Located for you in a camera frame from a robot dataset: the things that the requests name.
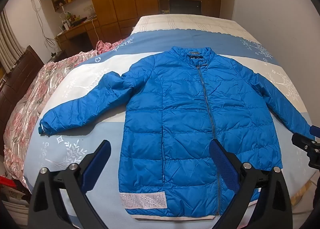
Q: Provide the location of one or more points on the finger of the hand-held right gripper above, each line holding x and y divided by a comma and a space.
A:
303, 141

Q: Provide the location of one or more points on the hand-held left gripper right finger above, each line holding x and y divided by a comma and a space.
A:
221, 159

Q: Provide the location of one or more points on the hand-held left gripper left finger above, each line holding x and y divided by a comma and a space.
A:
101, 155

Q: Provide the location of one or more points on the blue puffer jacket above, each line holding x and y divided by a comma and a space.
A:
190, 109

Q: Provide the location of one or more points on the pink floral quilt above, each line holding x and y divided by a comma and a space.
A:
32, 89

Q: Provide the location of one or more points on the red box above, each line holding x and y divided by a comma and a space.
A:
10, 184

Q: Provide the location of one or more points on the dark wooden headboard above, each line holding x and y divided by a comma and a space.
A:
22, 69

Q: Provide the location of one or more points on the wooden desk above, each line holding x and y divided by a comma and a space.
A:
80, 34

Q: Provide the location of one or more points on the blue and white printed bedsheet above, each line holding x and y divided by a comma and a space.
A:
225, 31

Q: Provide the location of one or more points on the clutter on desk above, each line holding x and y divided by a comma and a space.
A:
75, 19

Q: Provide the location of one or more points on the striped curtain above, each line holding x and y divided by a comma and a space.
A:
10, 41

